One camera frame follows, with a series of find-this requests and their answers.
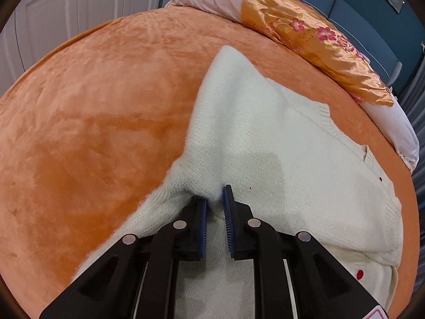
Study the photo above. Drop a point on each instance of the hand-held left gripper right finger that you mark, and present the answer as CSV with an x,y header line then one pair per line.
x,y
229,222

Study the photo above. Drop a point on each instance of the orange floral satin pillow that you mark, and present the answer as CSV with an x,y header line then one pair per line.
x,y
298,23

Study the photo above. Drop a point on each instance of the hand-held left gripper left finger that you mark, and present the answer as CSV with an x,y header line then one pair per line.
x,y
202,229

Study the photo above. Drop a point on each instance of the dark nightstand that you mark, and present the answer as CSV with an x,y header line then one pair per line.
x,y
164,2

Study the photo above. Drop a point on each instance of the orange plush blanket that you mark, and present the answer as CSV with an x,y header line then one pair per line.
x,y
83,123

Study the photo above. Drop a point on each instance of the white knit sweater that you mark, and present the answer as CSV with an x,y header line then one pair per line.
x,y
265,139

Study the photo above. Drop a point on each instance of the blue padded headboard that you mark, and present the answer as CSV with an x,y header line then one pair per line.
x,y
348,3

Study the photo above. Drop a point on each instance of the white panelled wardrobe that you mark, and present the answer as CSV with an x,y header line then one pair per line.
x,y
83,0

